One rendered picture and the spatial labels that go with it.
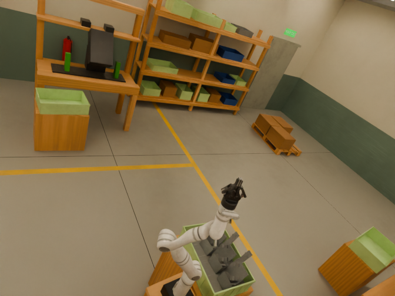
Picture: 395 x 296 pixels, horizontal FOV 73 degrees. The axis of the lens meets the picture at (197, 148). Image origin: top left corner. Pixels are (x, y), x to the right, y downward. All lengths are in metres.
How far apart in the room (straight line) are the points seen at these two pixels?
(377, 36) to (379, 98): 1.59
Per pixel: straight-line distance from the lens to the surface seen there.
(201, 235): 1.42
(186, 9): 5.75
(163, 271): 2.82
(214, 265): 2.46
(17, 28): 5.90
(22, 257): 3.29
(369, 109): 8.31
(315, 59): 9.38
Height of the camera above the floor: 2.76
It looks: 31 degrees down
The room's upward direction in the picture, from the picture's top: 24 degrees clockwise
